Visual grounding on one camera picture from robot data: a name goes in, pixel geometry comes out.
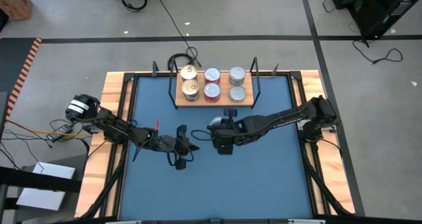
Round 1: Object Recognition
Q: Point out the black cable loop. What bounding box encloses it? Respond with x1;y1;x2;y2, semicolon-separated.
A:
120;0;148;13

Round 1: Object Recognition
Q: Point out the white edge bracket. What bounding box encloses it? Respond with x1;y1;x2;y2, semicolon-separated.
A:
287;218;326;224
105;219;143;224

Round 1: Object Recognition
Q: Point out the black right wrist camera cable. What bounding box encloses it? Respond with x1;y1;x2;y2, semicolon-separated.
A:
190;128;214;142

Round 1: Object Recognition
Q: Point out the black floor cable with plug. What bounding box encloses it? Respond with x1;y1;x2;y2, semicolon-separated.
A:
351;39;404;65

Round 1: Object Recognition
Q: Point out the black metal table frame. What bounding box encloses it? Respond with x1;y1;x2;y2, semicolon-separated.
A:
77;61;355;224

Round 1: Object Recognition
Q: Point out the black power adapter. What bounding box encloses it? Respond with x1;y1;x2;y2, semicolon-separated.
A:
45;124;74;142

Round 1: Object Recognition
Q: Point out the long black floor cable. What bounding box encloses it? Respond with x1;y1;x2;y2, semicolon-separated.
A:
156;0;202;69

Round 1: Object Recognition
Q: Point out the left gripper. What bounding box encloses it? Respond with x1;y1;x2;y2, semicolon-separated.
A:
154;124;200;171

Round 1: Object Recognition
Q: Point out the yellow cable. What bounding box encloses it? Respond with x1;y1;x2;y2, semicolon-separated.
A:
5;118;96;138

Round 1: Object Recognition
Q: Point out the white flat panel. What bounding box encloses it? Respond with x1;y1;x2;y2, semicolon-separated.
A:
15;161;76;211

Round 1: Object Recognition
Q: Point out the brown cardboard box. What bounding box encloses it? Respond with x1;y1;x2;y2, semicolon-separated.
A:
0;0;33;22

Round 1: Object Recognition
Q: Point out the black desk bar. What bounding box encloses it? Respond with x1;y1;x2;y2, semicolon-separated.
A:
0;166;83;194

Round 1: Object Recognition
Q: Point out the coiled black cable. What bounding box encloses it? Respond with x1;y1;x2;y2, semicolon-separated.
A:
167;52;195;72

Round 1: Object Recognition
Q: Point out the dark floor mat striped edge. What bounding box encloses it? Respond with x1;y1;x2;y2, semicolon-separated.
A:
0;38;43;119

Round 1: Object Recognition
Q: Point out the blue table mat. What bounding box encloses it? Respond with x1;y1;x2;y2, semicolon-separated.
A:
118;74;314;220

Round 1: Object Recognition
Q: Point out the black computer case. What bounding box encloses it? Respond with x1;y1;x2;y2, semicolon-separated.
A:
331;0;422;40

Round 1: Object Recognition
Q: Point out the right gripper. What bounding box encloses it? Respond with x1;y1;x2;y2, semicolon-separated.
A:
206;107;247;156

